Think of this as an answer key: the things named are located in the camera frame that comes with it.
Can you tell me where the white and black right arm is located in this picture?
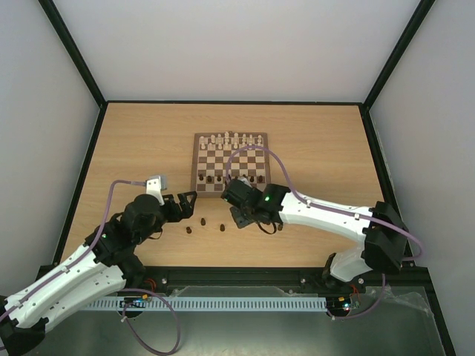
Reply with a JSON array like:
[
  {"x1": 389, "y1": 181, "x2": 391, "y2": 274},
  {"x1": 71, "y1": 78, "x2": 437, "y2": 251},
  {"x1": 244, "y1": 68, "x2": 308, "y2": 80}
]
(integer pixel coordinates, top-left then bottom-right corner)
[{"x1": 221, "y1": 179, "x2": 408, "y2": 291}]

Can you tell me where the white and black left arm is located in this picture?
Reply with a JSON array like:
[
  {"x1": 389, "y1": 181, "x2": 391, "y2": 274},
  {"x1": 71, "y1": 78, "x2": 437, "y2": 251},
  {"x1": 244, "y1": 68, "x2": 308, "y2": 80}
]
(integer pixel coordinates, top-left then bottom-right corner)
[{"x1": 1, "y1": 191, "x2": 197, "y2": 355}]

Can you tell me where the wooden folding chess board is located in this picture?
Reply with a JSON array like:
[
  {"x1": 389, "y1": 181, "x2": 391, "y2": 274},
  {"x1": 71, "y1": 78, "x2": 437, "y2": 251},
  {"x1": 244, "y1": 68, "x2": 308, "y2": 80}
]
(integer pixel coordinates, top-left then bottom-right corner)
[{"x1": 191, "y1": 131, "x2": 271, "y2": 197}]

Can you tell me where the left electronics board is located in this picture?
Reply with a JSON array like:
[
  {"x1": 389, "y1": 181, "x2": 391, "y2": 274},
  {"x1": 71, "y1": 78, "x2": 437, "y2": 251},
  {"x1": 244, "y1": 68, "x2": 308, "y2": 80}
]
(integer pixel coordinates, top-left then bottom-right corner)
[{"x1": 119, "y1": 294, "x2": 153, "y2": 309}]

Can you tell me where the electronics board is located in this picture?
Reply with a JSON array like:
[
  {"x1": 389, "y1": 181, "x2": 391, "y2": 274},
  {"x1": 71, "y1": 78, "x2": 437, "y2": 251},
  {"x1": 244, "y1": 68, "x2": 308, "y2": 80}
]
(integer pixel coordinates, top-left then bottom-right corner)
[
  {"x1": 119, "y1": 294, "x2": 153, "y2": 309},
  {"x1": 328, "y1": 294, "x2": 361, "y2": 311}
]

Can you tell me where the right electronics board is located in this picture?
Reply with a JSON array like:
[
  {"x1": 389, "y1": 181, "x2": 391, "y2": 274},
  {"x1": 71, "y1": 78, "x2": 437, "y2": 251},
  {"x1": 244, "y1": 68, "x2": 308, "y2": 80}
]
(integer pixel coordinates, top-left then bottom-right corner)
[{"x1": 328, "y1": 294, "x2": 361, "y2": 311}]

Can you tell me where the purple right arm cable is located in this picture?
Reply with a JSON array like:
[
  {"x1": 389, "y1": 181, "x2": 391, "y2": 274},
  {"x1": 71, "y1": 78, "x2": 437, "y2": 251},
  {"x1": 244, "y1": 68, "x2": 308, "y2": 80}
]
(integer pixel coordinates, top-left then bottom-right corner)
[{"x1": 224, "y1": 145, "x2": 425, "y2": 320}]

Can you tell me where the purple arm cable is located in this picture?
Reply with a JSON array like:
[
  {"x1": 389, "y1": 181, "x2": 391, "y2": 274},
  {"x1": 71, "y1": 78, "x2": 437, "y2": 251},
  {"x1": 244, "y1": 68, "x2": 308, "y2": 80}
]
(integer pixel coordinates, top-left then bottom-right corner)
[
  {"x1": 224, "y1": 145, "x2": 425, "y2": 320},
  {"x1": 0, "y1": 179, "x2": 182, "y2": 352}
]

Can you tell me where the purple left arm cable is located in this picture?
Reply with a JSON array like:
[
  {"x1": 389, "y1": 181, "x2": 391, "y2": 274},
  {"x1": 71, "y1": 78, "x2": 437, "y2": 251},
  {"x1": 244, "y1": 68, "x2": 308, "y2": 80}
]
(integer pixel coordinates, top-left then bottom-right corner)
[{"x1": 0, "y1": 179, "x2": 182, "y2": 352}]

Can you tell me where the light blue slotted cable duct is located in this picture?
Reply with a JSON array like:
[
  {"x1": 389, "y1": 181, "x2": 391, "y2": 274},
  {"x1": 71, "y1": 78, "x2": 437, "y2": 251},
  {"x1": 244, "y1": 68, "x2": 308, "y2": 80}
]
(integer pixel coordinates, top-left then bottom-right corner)
[{"x1": 83, "y1": 297, "x2": 327, "y2": 312}]

